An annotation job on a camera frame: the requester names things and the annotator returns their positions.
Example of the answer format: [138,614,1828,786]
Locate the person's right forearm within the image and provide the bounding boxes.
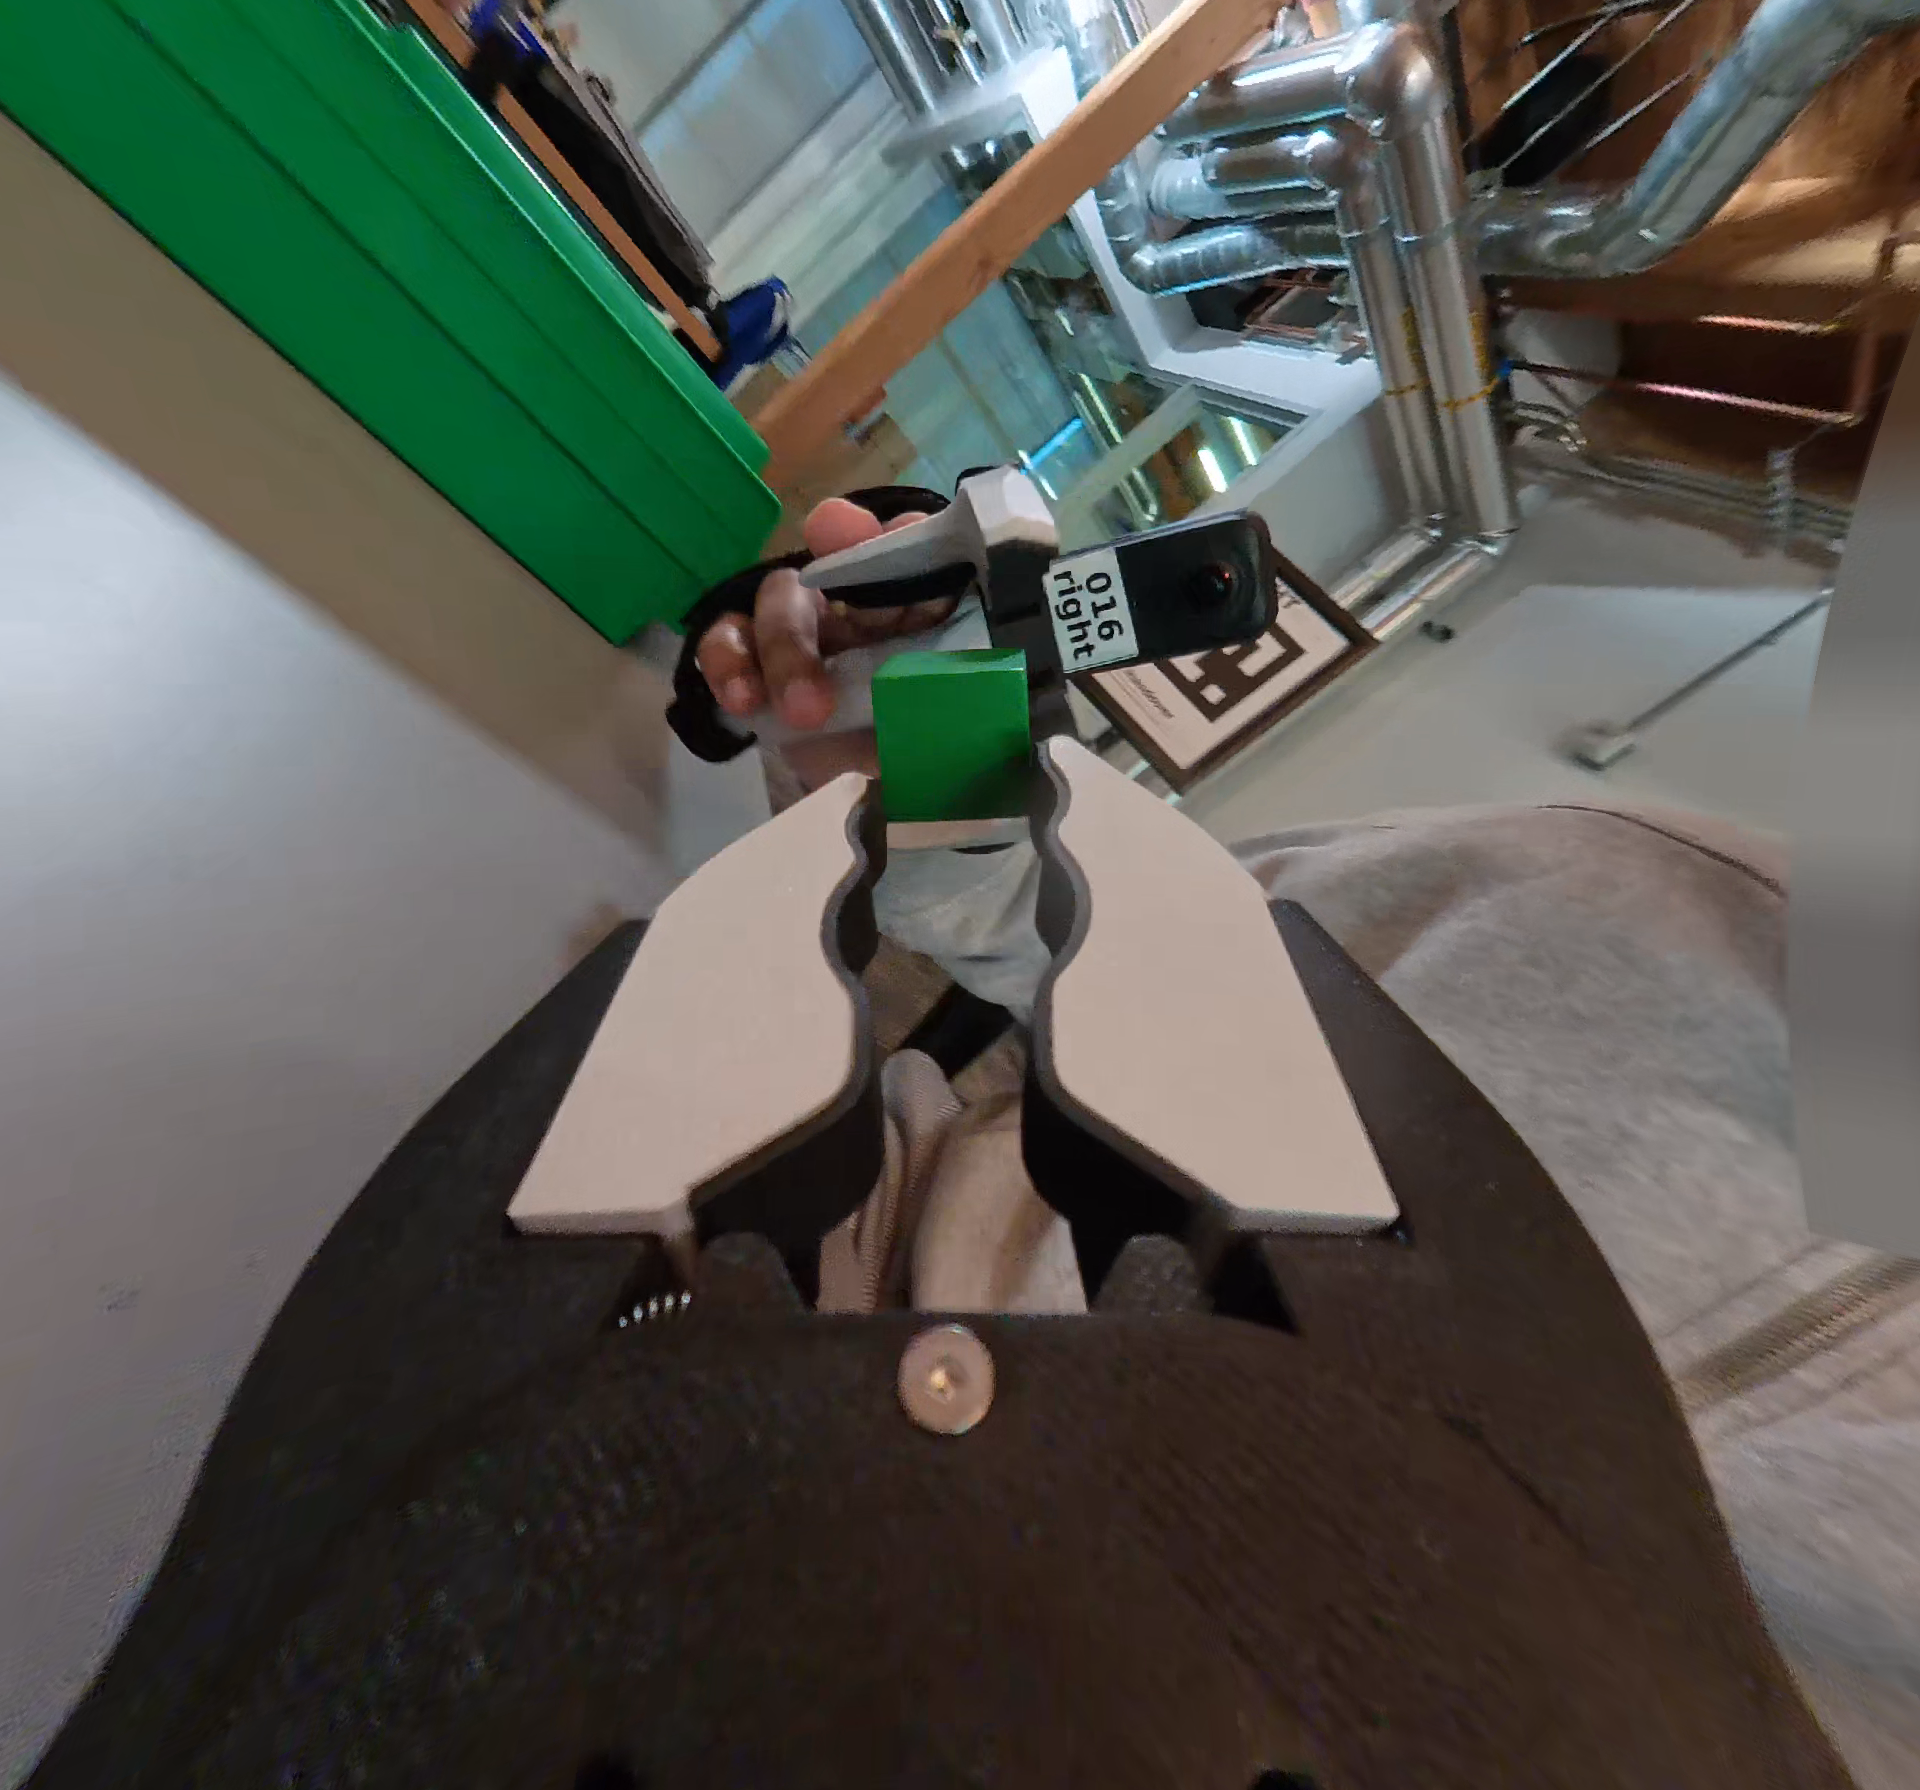
[761,740,1056,1027]

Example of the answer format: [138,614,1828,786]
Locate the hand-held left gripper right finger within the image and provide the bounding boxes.
[1025,734,1401,1296]

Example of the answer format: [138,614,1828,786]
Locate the framed marker sign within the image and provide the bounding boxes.
[1073,566,1379,794]

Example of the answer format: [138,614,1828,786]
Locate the green storage bin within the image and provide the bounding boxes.
[0,0,786,647]

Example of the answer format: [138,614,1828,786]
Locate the wooden table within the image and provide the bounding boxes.
[293,0,722,359]

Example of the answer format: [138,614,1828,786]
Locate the black bag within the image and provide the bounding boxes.
[496,49,713,306]

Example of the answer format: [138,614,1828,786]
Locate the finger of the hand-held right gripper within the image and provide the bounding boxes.
[798,464,1056,605]
[885,812,1039,858]

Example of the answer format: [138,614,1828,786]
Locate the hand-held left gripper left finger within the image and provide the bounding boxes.
[508,769,887,1289]

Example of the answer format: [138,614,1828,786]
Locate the person's grey hoodie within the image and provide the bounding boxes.
[817,800,1920,1790]

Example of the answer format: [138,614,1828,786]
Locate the black wire cable tray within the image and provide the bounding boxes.
[1462,0,1816,171]

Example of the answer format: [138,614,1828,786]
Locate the person's right hand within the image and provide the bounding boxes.
[698,496,892,734]

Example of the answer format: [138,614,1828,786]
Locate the green cube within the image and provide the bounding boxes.
[871,650,1038,827]

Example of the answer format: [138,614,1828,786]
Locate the blue cloth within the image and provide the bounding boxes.
[717,279,794,390]

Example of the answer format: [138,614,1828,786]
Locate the cluster of silver pipes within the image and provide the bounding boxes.
[780,0,1920,591]

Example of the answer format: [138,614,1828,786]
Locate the wooden post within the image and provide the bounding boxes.
[750,0,1329,487]

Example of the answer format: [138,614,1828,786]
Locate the metal rod with foot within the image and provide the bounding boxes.
[1572,590,1835,770]

